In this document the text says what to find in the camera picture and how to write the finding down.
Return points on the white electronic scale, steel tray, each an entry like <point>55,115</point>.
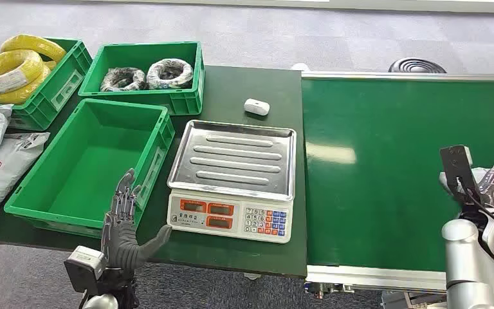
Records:
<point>230,158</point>

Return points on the green conveyor belt machine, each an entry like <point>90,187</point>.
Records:
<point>379,192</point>

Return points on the empty green plastic crate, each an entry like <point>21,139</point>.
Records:
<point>89,162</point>

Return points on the grey-white poly mailer package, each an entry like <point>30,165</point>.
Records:
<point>483,174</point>

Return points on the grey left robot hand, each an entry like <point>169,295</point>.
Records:
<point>119,243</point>

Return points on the green crate with yellow coils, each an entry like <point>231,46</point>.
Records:
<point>55,91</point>

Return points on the black ribbed round object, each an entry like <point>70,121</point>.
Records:
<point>417,66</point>

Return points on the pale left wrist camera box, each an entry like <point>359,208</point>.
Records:
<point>83,266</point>

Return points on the black right wrist camera bracket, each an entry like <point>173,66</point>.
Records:
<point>453,164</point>

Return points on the small white plastic case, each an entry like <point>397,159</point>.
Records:
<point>257,107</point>

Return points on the small white round object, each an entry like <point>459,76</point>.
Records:
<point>300,67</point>

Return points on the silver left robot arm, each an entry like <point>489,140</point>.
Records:
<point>100,303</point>

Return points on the green crate with wrapped coils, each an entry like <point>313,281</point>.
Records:
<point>144,53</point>

